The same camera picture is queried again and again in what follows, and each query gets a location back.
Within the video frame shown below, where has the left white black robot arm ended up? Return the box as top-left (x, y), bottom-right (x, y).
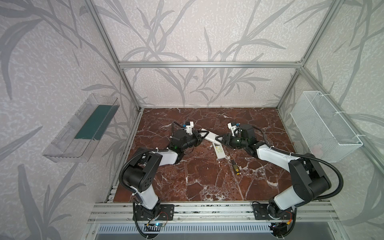
top-left (119, 129), bottom-right (209, 221)

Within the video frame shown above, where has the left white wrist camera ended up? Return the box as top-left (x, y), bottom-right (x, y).
top-left (183, 122), bottom-right (194, 136)

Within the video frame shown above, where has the aluminium mounting rail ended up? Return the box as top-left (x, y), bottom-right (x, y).
top-left (87, 202), bottom-right (340, 224)

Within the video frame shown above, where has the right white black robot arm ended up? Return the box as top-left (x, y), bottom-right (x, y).
top-left (215, 123), bottom-right (344, 219)

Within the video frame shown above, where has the white wire mesh basket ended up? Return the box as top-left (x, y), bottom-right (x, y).
top-left (291, 91), bottom-right (363, 163)

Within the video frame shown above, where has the clear plastic wall bin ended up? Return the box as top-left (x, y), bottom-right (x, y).
top-left (43, 94), bottom-right (120, 163)

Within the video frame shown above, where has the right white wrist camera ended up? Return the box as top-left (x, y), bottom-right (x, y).
top-left (228, 122), bottom-right (241, 137)

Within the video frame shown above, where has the aluminium frame crossbar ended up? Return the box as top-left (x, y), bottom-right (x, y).
top-left (119, 61), bottom-right (301, 69)

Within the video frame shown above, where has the black yellow screwdriver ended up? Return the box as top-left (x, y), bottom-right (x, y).
top-left (231, 160), bottom-right (241, 175)

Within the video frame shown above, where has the white remote control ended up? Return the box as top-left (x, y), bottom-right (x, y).
top-left (213, 143), bottom-right (226, 160)
top-left (205, 131), bottom-right (220, 144)

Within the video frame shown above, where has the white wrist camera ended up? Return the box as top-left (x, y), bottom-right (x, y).
top-left (183, 122), bottom-right (194, 136)
top-left (228, 122), bottom-right (241, 137)

